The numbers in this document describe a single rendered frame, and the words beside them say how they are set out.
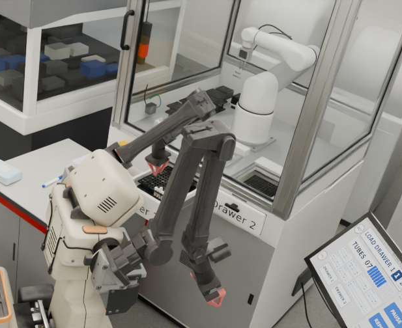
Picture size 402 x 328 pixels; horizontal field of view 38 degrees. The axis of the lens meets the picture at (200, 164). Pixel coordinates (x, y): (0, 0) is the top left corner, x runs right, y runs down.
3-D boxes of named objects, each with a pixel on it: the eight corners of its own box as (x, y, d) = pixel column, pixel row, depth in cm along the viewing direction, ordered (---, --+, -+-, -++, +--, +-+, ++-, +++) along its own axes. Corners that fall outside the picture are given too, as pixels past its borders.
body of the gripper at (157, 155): (171, 157, 254) (172, 142, 249) (156, 167, 247) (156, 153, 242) (159, 150, 256) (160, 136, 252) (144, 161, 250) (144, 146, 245)
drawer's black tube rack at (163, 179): (165, 210, 258) (168, 198, 255) (135, 192, 266) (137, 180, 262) (195, 192, 275) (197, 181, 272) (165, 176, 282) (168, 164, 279)
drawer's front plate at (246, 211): (258, 236, 258) (264, 216, 253) (205, 205, 270) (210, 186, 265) (260, 235, 259) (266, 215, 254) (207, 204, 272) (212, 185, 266)
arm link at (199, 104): (199, 84, 195) (215, 110, 195) (202, 86, 208) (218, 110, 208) (90, 158, 201) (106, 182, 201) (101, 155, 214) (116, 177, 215)
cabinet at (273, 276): (236, 374, 295) (278, 249, 256) (89, 270, 339) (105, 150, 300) (316, 286, 367) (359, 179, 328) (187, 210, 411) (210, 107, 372)
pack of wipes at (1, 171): (22, 179, 270) (23, 170, 268) (6, 187, 263) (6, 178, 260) (-1, 166, 276) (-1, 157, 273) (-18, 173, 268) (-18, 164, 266)
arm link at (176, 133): (190, 92, 203) (208, 118, 203) (202, 84, 205) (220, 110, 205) (152, 127, 241) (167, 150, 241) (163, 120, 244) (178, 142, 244)
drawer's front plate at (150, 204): (161, 228, 249) (165, 207, 244) (111, 197, 261) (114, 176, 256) (163, 226, 250) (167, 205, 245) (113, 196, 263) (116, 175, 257)
